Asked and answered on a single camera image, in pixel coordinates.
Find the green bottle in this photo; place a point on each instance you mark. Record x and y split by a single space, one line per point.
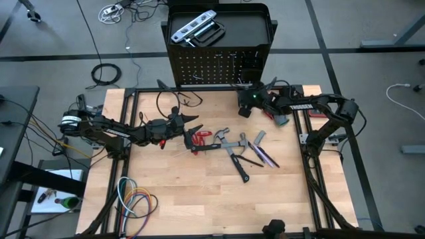
71 202

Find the silver mounting bracket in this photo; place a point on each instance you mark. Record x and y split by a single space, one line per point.
303 137

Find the black clamp with silver bar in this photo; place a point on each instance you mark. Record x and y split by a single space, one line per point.
219 34

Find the black jointed device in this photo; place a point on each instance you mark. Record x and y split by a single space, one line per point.
275 229

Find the steel double pegboard hook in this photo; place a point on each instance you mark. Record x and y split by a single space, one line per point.
198 77

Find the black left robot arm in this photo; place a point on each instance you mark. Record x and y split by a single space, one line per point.
109 131

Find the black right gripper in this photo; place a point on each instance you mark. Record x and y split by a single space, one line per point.
255 99

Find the green grey soft case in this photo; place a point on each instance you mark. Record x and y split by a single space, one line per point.
282 120

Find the black chair base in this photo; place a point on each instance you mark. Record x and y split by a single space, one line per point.
33 15

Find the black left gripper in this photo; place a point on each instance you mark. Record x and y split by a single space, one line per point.
166 127

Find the black chair caster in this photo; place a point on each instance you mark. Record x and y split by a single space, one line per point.
420 229
419 88
422 61

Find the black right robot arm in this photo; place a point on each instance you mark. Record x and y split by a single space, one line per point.
318 103

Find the grey torpedo spirit level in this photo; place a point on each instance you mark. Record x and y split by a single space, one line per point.
192 27

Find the grey desk foot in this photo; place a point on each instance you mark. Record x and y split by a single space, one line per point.
413 149

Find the white paper sheet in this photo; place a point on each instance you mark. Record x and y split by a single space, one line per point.
46 206

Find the black pegboard tool cart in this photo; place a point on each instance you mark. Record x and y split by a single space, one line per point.
245 30

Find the black desk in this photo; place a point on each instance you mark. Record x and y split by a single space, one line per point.
16 116

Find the grey side table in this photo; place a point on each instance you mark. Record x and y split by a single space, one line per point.
66 164

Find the black pegboard tool holder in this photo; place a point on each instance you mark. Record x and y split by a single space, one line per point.
250 59

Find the steel claw hammer black grip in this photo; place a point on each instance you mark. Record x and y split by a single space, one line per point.
212 146
237 162

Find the bunch of keys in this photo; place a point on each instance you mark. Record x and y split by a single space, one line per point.
43 197

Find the grey perforated building beam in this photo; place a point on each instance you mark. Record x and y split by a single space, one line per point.
259 137

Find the black aluminium table frame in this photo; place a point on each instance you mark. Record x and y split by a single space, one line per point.
149 89

